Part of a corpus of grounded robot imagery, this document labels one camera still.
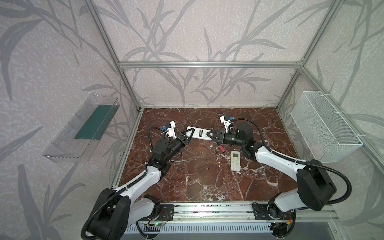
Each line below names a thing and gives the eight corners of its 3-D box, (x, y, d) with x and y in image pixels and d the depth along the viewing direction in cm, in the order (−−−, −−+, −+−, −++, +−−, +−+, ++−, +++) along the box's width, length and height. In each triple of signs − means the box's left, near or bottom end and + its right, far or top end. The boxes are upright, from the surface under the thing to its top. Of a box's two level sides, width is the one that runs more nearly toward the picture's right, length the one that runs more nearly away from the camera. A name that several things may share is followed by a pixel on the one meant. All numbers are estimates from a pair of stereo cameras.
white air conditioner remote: (231, 170, 90) (231, 169, 88) (231, 151, 98) (231, 150, 96) (239, 171, 89) (240, 170, 88) (239, 152, 98) (239, 151, 96)
